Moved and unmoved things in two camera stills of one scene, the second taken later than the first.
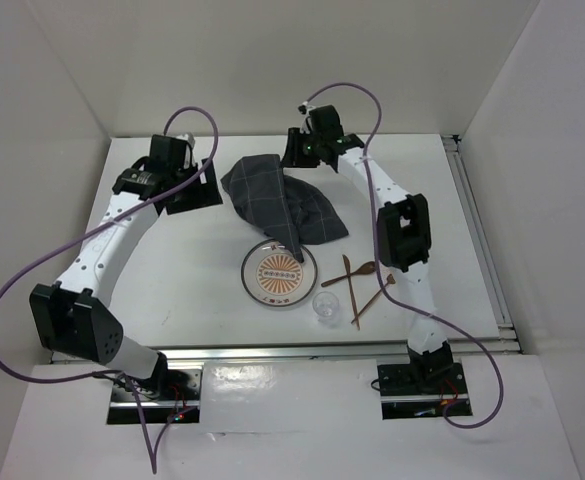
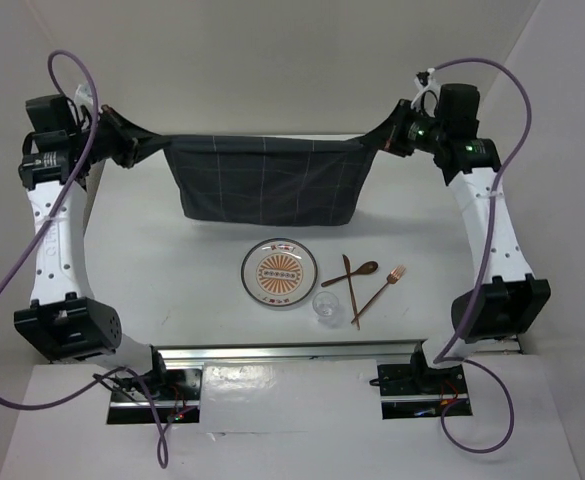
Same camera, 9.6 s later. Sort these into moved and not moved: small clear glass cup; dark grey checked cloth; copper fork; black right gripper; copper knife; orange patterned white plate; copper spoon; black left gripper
Moved: dark grey checked cloth; black right gripper; black left gripper
Not moved: copper fork; small clear glass cup; orange patterned white plate; copper spoon; copper knife
